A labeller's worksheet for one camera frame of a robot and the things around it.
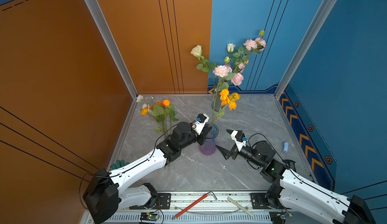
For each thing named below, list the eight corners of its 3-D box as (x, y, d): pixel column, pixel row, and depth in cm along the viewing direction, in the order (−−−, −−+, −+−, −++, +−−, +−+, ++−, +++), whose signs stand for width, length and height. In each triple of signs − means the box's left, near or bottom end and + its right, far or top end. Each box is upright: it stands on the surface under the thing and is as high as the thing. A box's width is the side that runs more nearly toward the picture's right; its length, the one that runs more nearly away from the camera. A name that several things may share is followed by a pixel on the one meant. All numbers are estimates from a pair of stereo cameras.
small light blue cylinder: (281, 152, 92) (284, 149, 89) (281, 143, 96) (284, 140, 93) (287, 153, 91) (290, 151, 88) (286, 144, 95) (289, 142, 92)
